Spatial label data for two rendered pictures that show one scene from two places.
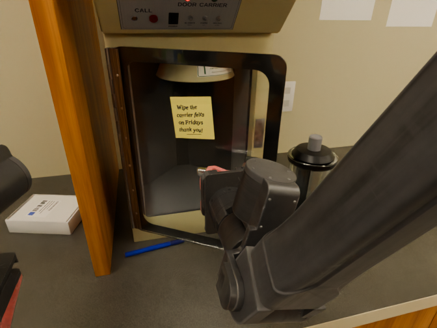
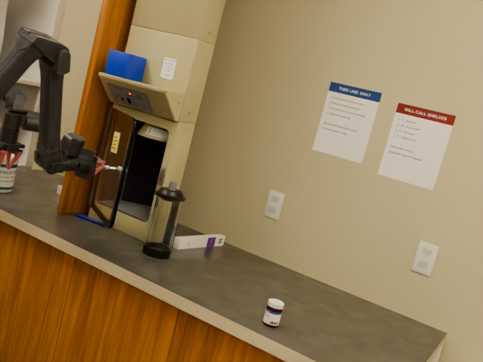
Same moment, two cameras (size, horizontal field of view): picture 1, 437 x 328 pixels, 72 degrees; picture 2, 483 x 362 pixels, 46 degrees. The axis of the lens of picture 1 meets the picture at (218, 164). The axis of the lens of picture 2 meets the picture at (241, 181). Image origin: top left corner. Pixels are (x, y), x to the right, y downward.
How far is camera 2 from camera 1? 1.85 m
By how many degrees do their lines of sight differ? 45
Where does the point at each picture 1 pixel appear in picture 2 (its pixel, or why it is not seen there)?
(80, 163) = not seen: hidden behind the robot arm
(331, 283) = (41, 139)
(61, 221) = not seen: hidden behind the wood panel
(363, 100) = (351, 241)
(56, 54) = (84, 101)
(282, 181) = (71, 136)
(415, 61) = (415, 221)
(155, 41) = (129, 110)
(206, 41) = (149, 116)
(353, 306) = (115, 261)
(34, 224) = not seen: hidden behind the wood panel
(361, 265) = (42, 131)
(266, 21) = (164, 112)
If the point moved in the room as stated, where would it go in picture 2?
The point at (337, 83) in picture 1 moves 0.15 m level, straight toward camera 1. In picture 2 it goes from (325, 212) to (292, 206)
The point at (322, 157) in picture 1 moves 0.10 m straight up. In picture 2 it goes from (164, 190) to (171, 162)
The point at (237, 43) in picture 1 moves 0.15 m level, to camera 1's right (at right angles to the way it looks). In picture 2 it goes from (161, 121) to (186, 131)
